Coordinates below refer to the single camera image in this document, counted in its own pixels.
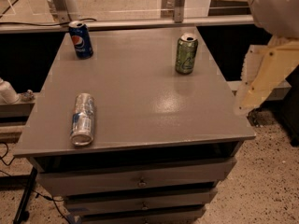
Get silver blue Red Bull can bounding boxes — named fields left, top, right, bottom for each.
left=70, top=93, right=95, bottom=146

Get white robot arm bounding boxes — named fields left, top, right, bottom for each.
left=234, top=0, right=299, bottom=116

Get white plastic pipe fitting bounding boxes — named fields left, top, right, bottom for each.
left=0, top=78, right=19, bottom=104

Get grey drawer cabinet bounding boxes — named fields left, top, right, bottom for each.
left=15, top=28, right=254, bottom=224

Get green soda can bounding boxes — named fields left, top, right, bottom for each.
left=175, top=33, right=198, bottom=75

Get black floor cable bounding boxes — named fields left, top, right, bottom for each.
left=0, top=141, right=17, bottom=167

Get blue Pepsi can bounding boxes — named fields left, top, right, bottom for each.
left=68, top=21, right=93, bottom=59

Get black metal stand leg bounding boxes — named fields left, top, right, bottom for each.
left=13, top=168, right=37, bottom=224

